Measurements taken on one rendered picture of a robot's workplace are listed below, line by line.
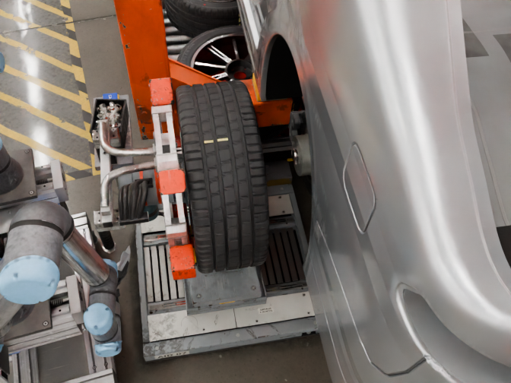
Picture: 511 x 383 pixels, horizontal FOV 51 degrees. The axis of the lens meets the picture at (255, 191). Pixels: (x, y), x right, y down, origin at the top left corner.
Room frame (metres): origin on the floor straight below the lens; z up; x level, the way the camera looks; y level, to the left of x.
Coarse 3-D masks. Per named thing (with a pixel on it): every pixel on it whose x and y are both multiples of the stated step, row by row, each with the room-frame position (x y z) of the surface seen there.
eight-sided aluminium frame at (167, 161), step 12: (156, 108) 1.17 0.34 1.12; (168, 108) 1.18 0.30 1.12; (156, 120) 1.12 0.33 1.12; (168, 120) 1.13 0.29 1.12; (156, 132) 1.07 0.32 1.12; (168, 132) 1.08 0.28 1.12; (156, 144) 1.03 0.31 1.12; (156, 156) 0.98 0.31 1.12; (168, 156) 0.99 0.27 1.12; (168, 168) 0.95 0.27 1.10; (168, 204) 0.87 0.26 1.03; (180, 204) 0.88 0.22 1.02; (168, 216) 0.85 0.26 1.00; (180, 216) 0.85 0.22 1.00; (168, 228) 0.82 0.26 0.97; (180, 228) 0.83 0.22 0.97; (168, 240) 0.81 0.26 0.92; (180, 240) 0.97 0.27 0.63
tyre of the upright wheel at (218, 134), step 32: (192, 96) 1.20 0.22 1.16; (224, 96) 1.21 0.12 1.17; (192, 128) 1.05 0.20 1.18; (224, 128) 1.07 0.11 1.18; (256, 128) 1.08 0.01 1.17; (192, 160) 0.96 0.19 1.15; (224, 160) 0.97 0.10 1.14; (256, 160) 0.99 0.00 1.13; (192, 192) 0.88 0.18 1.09; (224, 192) 0.89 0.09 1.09; (256, 192) 0.91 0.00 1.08; (224, 224) 0.84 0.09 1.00; (256, 224) 0.85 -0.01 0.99; (224, 256) 0.79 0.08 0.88; (256, 256) 0.82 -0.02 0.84
